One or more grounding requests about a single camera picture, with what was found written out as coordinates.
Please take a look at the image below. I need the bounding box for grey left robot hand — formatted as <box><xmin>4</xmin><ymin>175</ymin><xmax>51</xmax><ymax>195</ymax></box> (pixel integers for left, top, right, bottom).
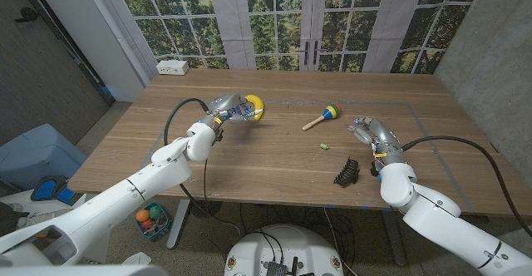
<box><xmin>206</xmin><ymin>92</ymin><xmax>265</xmax><ymax>125</ymax></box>

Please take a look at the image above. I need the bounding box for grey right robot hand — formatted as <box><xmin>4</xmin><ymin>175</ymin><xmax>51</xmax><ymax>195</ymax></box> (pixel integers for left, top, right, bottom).
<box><xmin>347</xmin><ymin>116</ymin><xmax>406</xmax><ymax>167</ymax></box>

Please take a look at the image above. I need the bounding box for yellow toy banana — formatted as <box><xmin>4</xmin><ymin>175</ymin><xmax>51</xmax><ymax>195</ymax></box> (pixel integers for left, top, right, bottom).
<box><xmin>244</xmin><ymin>94</ymin><xmax>265</xmax><ymax>122</ymax></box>

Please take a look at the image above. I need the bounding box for black hair clip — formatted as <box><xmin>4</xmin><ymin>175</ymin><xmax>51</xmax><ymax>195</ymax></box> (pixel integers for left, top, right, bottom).
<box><xmin>333</xmin><ymin>156</ymin><xmax>361</xmax><ymax>188</ymax></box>

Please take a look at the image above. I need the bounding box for colourful wooden maraca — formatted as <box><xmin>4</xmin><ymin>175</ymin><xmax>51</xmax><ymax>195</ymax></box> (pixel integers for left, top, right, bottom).
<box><xmin>302</xmin><ymin>102</ymin><xmax>343</xmax><ymax>132</ymax></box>

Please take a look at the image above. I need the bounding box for white power outlet box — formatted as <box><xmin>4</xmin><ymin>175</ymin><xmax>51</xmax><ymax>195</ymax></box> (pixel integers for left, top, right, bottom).
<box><xmin>155</xmin><ymin>59</ymin><xmax>190</xmax><ymax>76</ymax></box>

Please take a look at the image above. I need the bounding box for printed window backdrop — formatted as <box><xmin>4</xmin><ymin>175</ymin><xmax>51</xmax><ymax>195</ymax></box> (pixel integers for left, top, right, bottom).
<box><xmin>89</xmin><ymin>0</ymin><xmax>487</xmax><ymax>76</ymax></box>

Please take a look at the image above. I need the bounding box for black round fan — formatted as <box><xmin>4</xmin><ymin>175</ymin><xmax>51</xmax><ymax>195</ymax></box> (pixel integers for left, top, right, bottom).
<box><xmin>190</xmin><ymin>200</ymin><xmax>224</xmax><ymax>219</ymax></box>

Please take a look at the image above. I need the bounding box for table leg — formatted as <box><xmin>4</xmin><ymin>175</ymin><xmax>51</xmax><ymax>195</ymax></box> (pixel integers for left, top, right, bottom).
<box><xmin>382</xmin><ymin>209</ymin><xmax>408</xmax><ymax>267</ymax></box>
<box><xmin>165</xmin><ymin>199</ymin><xmax>191</xmax><ymax>251</ymax></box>

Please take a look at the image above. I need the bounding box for basket of colourful balls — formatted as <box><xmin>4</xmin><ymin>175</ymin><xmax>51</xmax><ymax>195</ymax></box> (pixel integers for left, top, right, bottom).
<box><xmin>135</xmin><ymin>203</ymin><xmax>172</xmax><ymax>241</ymax></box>

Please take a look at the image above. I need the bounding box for white robot torso base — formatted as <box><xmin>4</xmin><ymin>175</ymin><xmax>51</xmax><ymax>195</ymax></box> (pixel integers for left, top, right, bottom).
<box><xmin>224</xmin><ymin>224</ymin><xmax>345</xmax><ymax>276</ymax></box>

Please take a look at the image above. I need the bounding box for white paper piece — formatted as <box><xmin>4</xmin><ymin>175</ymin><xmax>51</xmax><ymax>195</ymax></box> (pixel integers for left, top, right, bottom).
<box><xmin>121</xmin><ymin>251</ymin><xmax>153</xmax><ymax>266</ymax></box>

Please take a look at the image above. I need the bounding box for blue grey storage bin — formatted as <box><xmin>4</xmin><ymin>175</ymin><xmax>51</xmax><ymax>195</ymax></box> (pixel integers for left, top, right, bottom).
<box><xmin>0</xmin><ymin>122</ymin><xmax>88</xmax><ymax>192</ymax></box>

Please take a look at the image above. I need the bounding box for blue black pad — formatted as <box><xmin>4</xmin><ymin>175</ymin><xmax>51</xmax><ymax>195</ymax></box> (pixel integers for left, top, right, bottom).
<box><xmin>30</xmin><ymin>175</ymin><xmax>78</xmax><ymax>205</ymax></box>

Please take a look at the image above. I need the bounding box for black trouser leg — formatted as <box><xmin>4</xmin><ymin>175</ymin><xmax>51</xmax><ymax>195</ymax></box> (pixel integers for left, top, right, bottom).
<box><xmin>0</xmin><ymin>200</ymin><xmax>22</xmax><ymax>235</ymax></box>

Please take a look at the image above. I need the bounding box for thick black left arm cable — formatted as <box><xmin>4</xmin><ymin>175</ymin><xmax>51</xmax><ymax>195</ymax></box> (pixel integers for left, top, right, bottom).
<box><xmin>163</xmin><ymin>97</ymin><xmax>210</xmax><ymax>146</ymax></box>

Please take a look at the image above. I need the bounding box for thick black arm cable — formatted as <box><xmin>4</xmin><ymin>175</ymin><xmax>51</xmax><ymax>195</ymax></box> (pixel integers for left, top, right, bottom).
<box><xmin>163</xmin><ymin>97</ymin><xmax>210</xmax><ymax>146</ymax></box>
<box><xmin>401</xmin><ymin>136</ymin><xmax>532</xmax><ymax>238</ymax></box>

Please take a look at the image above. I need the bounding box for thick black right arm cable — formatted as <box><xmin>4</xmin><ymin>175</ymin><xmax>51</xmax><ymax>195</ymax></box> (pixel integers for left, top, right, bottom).
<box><xmin>401</xmin><ymin>136</ymin><xmax>532</xmax><ymax>238</ymax></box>

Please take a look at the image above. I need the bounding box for black door handle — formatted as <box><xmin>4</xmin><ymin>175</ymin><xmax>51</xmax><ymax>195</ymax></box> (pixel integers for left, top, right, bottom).
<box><xmin>14</xmin><ymin>6</ymin><xmax>41</xmax><ymax>23</ymax></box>

